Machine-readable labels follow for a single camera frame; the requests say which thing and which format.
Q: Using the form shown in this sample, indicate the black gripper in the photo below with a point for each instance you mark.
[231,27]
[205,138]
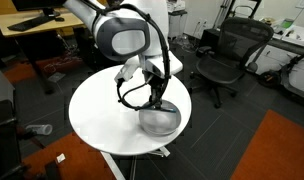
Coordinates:
[157,80]

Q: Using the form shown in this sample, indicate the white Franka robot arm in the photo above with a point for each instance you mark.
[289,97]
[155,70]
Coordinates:
[125,40]

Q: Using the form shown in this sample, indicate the grey metal bowl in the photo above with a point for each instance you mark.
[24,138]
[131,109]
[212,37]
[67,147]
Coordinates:
[160,121]

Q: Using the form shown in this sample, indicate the black mesh office chair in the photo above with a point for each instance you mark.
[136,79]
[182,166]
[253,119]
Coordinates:
[222,70]

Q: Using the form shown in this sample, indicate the black box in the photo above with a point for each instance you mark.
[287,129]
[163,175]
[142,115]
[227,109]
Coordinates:
[208,36]

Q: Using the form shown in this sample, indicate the black computer tower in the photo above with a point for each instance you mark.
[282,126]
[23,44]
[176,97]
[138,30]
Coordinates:
[83,46]

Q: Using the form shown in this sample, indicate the grey floor plate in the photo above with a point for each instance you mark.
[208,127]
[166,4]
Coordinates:
[56,77]

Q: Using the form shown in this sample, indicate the metal tripod stand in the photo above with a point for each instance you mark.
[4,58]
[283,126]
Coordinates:
[225,10]

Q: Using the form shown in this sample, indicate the small white paper tag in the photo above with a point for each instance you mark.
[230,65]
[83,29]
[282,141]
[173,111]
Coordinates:
[60,158]

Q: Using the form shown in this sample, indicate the black kick scooter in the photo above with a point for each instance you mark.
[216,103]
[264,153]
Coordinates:
[270,79]

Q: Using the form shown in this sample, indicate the clear plastic bottle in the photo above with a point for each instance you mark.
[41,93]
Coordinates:
[38,129]

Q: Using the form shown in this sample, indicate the black computer mouse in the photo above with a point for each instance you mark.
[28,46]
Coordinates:
[59,19]

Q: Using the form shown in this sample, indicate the white cabinet desk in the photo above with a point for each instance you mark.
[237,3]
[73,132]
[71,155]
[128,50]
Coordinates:
[275,60]

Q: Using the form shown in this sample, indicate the black keyboard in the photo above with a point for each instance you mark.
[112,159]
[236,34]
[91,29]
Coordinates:
[30,22]

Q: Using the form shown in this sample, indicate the green box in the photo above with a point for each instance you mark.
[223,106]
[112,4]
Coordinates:
[287,23]

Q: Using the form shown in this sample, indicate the light wooden desk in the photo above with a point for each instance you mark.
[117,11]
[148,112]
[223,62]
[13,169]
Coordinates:
[25,16]

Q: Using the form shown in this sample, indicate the black computer monitor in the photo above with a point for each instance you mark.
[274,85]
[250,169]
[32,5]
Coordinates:
[32,4]

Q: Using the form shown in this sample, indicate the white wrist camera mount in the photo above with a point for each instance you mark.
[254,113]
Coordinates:
[125,74]

